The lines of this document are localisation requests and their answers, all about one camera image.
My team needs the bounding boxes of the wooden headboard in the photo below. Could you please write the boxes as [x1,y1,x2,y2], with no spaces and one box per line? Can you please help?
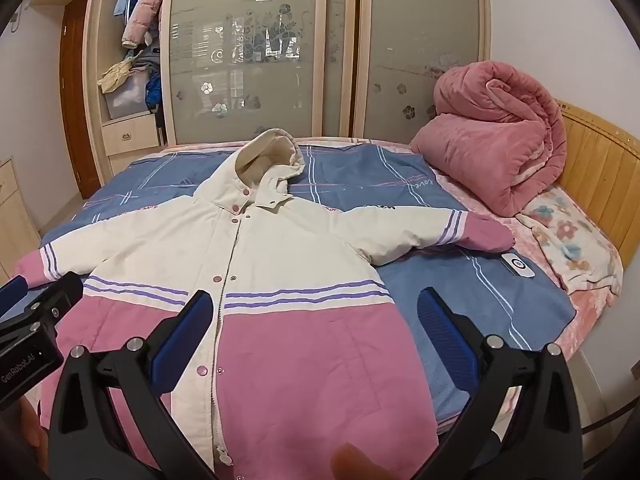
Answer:
[555,99,640,268]

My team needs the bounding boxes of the pink hanging puffer jacket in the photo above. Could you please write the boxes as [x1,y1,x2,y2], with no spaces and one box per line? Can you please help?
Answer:
[121,0,168,51]

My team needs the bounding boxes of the beige wooden wardrobe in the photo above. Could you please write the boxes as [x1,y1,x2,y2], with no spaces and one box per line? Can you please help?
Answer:
[82,0,493,186]

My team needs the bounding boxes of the dark blue cloth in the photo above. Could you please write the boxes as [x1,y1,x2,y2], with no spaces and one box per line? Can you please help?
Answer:
[145,70,164,112]

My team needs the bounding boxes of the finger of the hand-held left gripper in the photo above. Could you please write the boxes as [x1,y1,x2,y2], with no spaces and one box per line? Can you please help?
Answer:
[0,274,29,323]
[19,272,85,341]

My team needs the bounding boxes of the light wooden cabinet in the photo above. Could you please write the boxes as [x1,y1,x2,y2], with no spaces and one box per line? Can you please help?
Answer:
[0,157,42,262]

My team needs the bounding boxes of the pale yellow crumpled cloth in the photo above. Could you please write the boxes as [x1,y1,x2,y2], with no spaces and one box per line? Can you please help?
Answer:
[97,52,137,94]

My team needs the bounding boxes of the grey folded cloth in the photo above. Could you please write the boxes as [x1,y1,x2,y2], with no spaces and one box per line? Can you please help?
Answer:
[132,45,161,72]

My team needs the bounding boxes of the frosted glass sliding door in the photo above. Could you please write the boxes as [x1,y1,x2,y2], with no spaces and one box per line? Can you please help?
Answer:
[357,0,488,147]
[165,0,351,147]

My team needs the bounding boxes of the person's left hand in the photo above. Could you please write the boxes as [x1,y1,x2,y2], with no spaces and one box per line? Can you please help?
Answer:
[0,394,49,480]

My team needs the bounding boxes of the beige wardrobe drawer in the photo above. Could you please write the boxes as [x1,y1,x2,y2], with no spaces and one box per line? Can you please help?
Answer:
[101,115,161,157]

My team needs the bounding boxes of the person's right hand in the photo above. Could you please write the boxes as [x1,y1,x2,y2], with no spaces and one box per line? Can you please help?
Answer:
[331,441,373,480]

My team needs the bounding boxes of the small white and black device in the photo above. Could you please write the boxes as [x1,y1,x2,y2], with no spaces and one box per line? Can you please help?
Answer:
[501,254,536,279]

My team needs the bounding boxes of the blue striped blanket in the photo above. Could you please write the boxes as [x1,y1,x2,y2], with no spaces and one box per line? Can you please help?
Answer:
[37,142,576,436]

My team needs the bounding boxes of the translucent storage box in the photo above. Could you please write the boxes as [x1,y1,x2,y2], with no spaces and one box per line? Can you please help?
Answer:
[104,77,151,121]

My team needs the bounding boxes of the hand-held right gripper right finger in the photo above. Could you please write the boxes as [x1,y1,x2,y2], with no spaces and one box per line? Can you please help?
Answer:
[415,286,586,480]

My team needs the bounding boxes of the floral pillow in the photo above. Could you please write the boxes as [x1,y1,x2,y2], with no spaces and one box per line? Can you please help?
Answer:
[517,185,623,296]

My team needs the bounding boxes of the pink rolled quilt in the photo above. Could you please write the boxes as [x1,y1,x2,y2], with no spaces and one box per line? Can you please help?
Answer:
[409,60,568,218]

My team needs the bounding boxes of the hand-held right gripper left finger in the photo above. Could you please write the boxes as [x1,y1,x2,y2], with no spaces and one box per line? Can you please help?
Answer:
[47,289,221,480]

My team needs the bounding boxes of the white and pink hooded jacket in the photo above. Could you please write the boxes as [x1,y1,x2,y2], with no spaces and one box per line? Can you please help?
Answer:
[11,128,516,480]

